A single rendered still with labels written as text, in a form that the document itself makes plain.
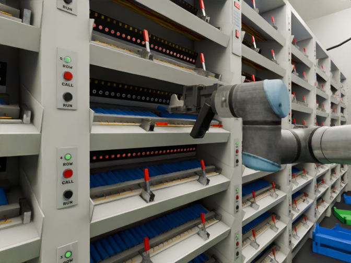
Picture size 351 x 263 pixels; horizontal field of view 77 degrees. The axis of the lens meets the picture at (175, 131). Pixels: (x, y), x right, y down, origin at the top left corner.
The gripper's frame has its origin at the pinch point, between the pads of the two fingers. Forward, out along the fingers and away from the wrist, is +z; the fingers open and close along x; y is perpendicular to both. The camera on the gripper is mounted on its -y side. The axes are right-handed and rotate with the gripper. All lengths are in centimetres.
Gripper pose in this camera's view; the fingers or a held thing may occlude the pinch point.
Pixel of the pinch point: (170, 111)
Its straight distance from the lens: 75.9
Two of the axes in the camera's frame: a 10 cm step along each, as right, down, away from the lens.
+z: -7.3, -0.3, 6.8
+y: 0.2, -10.0, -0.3
